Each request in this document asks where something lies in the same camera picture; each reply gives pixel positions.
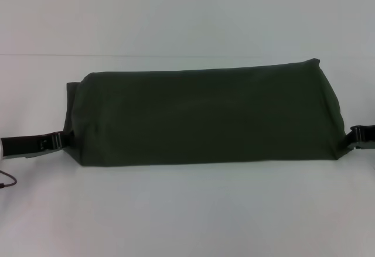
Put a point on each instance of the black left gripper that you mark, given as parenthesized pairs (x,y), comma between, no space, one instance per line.
(23,145)

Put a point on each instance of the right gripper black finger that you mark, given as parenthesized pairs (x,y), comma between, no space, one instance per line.
(361,137)

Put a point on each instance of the dark green t-shirt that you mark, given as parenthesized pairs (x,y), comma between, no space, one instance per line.
(205,116)

